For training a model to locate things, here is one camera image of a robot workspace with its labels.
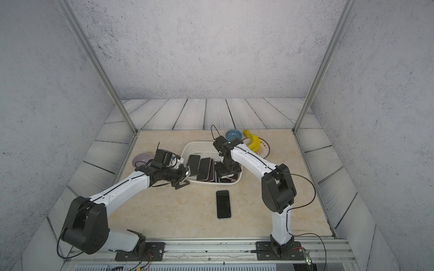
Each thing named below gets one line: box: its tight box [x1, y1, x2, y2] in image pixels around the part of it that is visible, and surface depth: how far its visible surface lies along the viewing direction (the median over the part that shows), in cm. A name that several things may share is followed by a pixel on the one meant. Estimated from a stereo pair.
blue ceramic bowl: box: [224, 129, 243, 142], surface depth 117 cm
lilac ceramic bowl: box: [132, 152, 153, 169], surface depth 104 cm
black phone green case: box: [215, 190, 232, 219], surface depth 91 cm
